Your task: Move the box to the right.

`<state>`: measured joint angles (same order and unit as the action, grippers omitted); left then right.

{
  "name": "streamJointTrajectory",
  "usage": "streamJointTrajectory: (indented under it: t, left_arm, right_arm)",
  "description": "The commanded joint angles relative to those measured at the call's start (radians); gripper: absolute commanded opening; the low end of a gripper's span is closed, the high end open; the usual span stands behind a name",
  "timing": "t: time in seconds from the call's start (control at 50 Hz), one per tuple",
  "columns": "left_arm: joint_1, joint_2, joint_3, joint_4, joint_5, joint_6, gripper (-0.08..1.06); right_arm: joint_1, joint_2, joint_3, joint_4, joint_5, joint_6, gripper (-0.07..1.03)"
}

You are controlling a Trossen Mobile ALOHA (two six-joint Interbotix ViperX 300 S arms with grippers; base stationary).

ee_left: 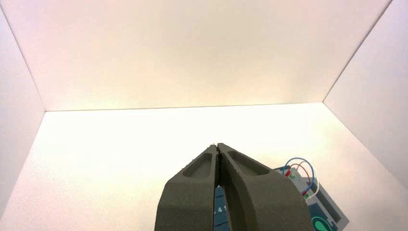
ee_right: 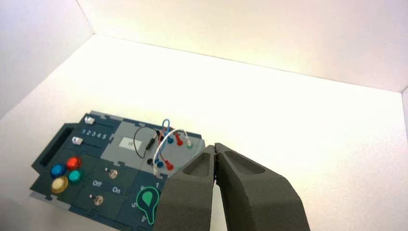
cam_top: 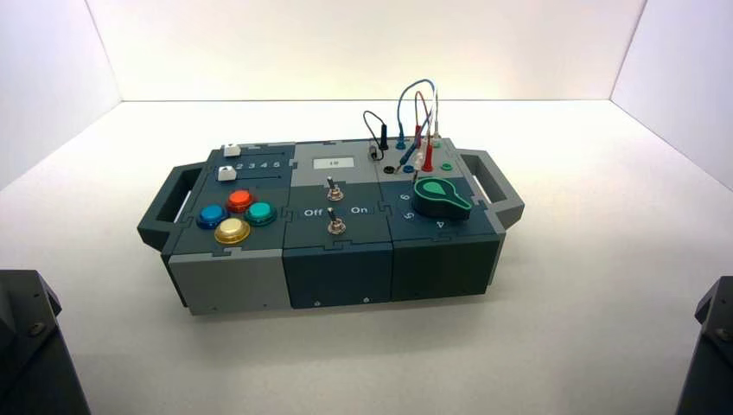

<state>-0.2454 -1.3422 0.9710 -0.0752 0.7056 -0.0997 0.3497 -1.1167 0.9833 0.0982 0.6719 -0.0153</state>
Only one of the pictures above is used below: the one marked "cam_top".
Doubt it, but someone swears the blue round push button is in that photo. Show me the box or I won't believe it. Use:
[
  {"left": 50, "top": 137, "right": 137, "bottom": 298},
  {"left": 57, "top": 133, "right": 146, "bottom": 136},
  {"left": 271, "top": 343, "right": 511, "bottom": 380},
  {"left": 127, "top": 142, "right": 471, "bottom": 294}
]
[{"left": 196, "top": 204, "right": 230, "bottom": 231}]

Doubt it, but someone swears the yellow round push button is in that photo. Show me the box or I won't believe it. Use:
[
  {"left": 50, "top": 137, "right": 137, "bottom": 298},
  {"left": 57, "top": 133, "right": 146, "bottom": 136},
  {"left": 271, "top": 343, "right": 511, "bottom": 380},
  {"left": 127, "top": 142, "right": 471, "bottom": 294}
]
[{"left": 214, "top": 217, "right": 252, "bottom": 246}]

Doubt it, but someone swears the orange round push button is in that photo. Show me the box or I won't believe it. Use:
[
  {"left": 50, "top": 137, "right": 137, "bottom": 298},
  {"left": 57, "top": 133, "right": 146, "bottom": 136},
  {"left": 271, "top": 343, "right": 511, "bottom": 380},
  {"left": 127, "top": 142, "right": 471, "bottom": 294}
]
[{"left": 226, "top": 189, "right": 257, "bottom": 214}]

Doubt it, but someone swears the grey and teal task box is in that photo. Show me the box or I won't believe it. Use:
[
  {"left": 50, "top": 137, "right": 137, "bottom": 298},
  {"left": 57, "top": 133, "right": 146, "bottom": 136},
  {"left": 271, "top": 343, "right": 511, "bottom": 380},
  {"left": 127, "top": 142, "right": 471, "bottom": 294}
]
[{"left": 137, "top": 137, "right": 526, "bottom": 316}]

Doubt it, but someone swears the red jumper cable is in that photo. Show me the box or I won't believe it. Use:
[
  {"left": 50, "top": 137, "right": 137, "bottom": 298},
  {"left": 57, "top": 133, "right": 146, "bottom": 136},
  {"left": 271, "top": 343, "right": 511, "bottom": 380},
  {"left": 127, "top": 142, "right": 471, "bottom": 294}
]
[{"left": 414, "top": 90, "right": 437, "bottom": 173}]

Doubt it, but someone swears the teal round push button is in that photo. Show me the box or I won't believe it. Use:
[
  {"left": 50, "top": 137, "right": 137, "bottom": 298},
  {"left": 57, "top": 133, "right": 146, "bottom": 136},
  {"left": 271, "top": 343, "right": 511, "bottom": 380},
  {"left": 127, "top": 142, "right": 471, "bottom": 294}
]
[{"left": 245, "top": 201, "right": 279, "bottom": 227}]

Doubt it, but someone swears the black jumper cable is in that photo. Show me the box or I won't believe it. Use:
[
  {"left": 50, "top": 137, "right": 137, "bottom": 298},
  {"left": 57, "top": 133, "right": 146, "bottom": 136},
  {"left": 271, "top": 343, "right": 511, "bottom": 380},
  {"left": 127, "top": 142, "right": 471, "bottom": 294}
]
[{"left": 362, "top": 110, "right": 391, "bottom": 162}]

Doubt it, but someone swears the blue jumper cable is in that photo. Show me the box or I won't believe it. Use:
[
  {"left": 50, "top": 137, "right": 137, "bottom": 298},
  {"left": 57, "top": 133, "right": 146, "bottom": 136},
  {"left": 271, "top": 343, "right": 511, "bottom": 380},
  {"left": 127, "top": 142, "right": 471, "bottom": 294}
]
[{"left": 396, "top": 79, "right": 437, "bottom": 163}]

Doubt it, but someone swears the green and black rotary knob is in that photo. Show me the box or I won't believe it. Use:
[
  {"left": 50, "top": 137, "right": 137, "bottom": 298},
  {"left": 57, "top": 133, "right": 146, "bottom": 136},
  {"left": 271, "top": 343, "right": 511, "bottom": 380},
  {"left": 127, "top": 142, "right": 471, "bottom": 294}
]
[{"left": 411, "top": 176, "right": 475, "bottom": 222}]

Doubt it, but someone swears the white jumper cable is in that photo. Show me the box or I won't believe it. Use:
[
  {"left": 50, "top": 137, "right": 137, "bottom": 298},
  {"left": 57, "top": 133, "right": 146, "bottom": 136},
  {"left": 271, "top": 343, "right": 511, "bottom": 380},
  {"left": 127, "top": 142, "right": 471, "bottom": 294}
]
[{"left": 415, "top": 91, "right": 443, "bottom": 173}]

